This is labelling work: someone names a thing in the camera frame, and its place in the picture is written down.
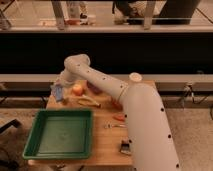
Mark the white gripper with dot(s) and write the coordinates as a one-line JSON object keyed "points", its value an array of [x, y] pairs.
{"points": [[57, 91]]}

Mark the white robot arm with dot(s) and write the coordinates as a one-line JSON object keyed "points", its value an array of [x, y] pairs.
{"points": [[151, 142]]}

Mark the white cup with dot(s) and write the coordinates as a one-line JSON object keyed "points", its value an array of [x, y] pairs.
{"points": [[135, 77]]}

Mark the red apple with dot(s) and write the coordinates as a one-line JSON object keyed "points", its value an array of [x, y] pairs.
{"points": [[78, 89]]}

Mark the yellow banana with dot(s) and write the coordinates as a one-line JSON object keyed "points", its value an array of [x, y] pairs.
{"points": [[84, 100]]}

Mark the purple eggplant toy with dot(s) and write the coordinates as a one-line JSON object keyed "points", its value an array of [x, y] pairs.
{"points": [[94, 89]]}

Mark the green plastic tray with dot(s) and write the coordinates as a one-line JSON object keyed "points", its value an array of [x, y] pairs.
{"points": [[60, 134]]}

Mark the orange bowl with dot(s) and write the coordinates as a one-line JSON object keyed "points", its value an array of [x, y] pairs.
{"points": [[116, 104]]}

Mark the orange carrot toy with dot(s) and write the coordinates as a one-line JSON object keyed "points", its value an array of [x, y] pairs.
{"points": [[119, 117]]}

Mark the wooden table board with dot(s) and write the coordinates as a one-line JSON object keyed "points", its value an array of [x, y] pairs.
{"points": [[105, 142]]}

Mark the black binder clip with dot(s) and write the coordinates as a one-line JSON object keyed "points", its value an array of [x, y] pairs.
{"points": [[125, 147]]}

